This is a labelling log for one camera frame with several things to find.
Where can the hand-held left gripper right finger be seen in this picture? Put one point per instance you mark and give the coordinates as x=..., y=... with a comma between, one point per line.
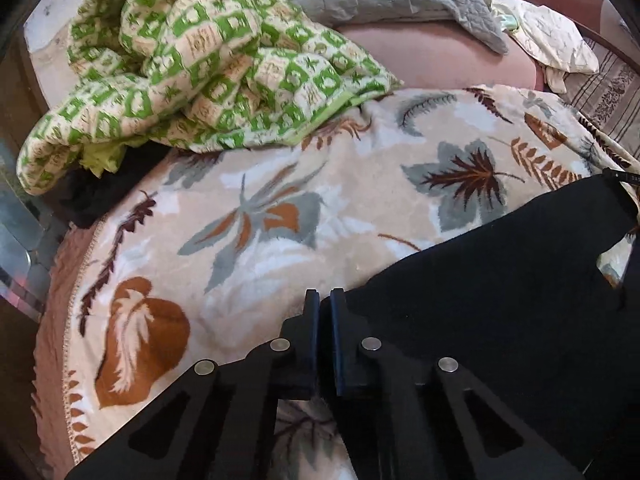
x=339, y=350

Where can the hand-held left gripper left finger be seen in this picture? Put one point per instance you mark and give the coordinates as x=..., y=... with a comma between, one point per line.
x=314, y=345

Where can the black pants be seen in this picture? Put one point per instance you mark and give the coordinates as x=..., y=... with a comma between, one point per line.
x=500, y=285

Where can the leaf print blanket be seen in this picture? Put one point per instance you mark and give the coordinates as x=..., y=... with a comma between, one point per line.
x=300, y=200

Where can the green checkered quilt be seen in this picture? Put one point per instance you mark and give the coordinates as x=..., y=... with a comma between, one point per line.
x=200, y=60

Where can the pink bed sheet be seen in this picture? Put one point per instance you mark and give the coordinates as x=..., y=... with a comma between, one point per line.
x=440, y=55

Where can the shiny metal panel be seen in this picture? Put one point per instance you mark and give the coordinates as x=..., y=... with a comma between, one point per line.
x=20, y=240

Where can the brown striped cloth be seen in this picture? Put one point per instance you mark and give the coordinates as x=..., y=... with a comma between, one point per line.
x=610, y=90

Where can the cream floral pillow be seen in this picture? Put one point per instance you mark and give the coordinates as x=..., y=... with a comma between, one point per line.
x=545, y=30

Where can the brown wooden cabinet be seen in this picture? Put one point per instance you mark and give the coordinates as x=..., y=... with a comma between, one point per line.
x=15, y=100

